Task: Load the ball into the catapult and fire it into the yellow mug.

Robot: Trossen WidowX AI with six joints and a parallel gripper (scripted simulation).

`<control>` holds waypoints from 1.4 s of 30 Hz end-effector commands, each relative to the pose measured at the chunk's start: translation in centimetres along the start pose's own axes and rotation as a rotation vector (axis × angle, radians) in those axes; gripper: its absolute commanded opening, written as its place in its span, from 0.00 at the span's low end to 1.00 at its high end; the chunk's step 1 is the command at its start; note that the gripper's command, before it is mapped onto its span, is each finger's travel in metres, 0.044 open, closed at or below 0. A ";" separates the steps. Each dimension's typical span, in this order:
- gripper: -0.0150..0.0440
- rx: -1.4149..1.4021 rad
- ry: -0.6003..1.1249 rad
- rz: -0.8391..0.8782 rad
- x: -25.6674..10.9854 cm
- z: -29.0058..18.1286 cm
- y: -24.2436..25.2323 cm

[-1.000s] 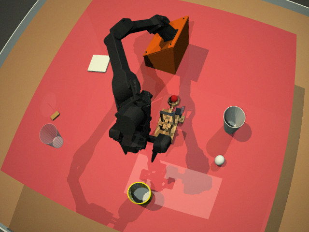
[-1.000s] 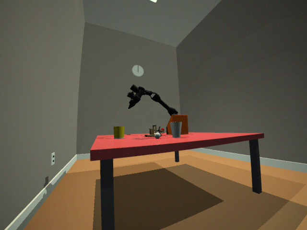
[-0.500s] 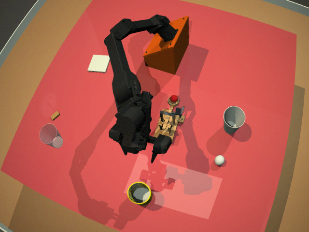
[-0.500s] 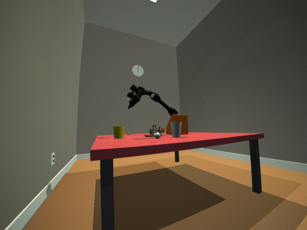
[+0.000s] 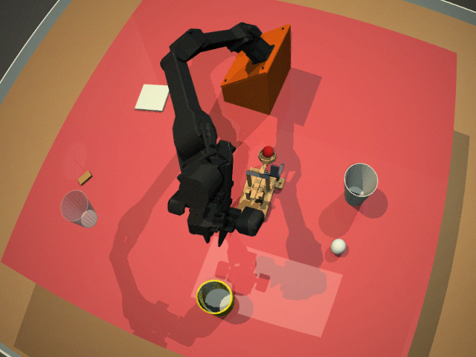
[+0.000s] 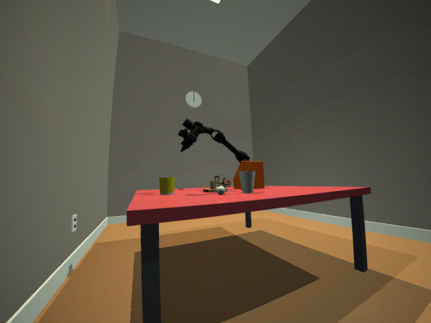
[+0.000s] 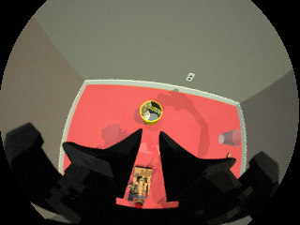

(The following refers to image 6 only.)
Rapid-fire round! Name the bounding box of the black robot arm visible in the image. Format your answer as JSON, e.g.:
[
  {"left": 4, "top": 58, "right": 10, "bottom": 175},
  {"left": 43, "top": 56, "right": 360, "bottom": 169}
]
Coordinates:
[{"left": 178, "top": 118, "right": 250, "bottom": 163}]

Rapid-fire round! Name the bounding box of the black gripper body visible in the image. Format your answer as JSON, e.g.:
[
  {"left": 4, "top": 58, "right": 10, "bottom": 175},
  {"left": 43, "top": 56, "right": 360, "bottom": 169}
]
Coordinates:
[{"left": 186, "top": 131, "right": 198, "bottom": 143}]

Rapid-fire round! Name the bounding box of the tan wooden catapult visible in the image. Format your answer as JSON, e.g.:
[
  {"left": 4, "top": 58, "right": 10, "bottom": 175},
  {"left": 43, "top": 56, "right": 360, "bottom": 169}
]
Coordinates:
[{"left": 203, "top": 176, "right": 231, "bottom": 192}]

